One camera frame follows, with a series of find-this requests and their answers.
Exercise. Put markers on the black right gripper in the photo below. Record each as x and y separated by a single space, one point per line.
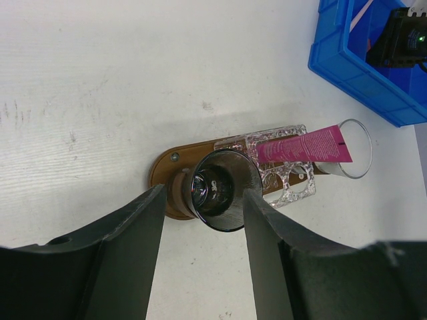
404 46

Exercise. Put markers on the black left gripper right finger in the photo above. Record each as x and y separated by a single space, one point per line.
298 274

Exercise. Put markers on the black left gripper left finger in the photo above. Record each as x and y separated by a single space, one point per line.
103 270

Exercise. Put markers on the dark glass cup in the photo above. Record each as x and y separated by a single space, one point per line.
213 189
359 144

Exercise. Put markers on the clear textured toothbrush holder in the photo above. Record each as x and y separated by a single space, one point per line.
294 180

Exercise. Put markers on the magenta toothpaste tube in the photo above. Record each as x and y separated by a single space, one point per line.
323 145

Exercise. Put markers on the brown oval wooden tray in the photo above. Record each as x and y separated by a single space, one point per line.
172 161

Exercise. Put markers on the blue plastic bin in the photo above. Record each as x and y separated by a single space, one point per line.
338 54

